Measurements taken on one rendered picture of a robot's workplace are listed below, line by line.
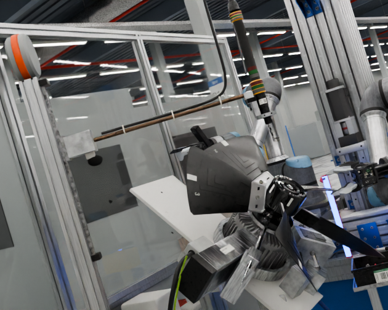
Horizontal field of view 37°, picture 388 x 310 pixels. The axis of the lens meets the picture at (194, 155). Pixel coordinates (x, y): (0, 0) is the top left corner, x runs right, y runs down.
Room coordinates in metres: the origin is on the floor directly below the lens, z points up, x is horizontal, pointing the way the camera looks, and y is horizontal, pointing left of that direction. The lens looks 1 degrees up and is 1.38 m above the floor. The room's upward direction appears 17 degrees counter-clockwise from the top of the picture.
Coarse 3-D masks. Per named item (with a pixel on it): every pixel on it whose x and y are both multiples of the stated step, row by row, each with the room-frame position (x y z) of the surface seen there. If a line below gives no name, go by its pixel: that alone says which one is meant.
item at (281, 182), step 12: (276, 180) 1.80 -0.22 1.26; (288, 180) 1.86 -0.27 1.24; (276, 192) 1.78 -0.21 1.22; (288, 192) 1.76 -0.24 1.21; (300, 192) 1.83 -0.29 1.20; (276, 204) 1.78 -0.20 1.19; (300, 204) 1.79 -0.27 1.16; (264, 216) 1.81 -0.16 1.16; (276, 216) 1.81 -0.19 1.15; (276, 228) 1.80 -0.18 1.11
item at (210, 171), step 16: (192, 160) 1.71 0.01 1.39; (208, 160) 1.74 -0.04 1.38; (208, 176) 1.71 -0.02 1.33; (224, 176) 1.74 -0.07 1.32; (240, 176) 1.77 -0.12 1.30; (192, 192) 1.66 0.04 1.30; (208, 192) 1.69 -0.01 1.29; (224, 192) 1.72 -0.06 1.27; (240, 192) 1.76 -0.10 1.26; (192, 208) 1.64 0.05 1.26; (208, 208) 1.68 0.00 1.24; (224, 208) 1.72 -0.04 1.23; (240, 208) 1.75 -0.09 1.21
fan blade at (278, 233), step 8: (288, 216) 1.71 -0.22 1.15; (280, 224) 1.57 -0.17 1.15; (288, 224) 1.65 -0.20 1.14; (280, 232) 1.53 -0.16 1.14; (288, 232) 1.59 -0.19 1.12; (280, 240) 1.50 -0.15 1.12; (288, 240) 1.55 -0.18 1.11; (288, 248) 1.52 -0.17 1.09; (296, 248) 1.59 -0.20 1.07; (296, 256) 1.54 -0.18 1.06; (304, 272) 1.53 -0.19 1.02
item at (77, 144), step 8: (64, 136) 1.90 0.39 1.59; (72, 136) 1.86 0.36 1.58; (80, 136) 1.86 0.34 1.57; (88, 136) 1.86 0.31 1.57; (64, 144) 1.87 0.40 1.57; (72, 144) 1.86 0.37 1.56; (80, 144) 1.86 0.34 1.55; (88, 144) 1.86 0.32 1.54; (64, 152) 1.87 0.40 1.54; (72, 152) 1.86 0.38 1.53; (80, 152) 1.86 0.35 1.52; (88, 152) 1.87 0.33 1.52; (72, 160) 1.92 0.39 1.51
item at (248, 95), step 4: (248, 92) 1.91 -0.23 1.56; (252, 92) 1.91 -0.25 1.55; (244, 96) 1.91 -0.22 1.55; (248, 96) 1.91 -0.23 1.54; (252, 96) 1.91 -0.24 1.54; (248, 100) 1.90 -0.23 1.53; (252, 100) 1.90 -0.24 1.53; (256, 100) 1.90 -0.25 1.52; (252, 104) 1.91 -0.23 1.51; (256, 104) 1.91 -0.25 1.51; (252, 108) 1.93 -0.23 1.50; (256, 108) 1.91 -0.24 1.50; (256, 112) 1.91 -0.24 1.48; (272, 112) 1.89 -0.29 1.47; (276, 112) 1.91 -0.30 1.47; (256, 116) 1.92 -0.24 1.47; (260, 116) 1.90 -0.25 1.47; (264, 116) 1.89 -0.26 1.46
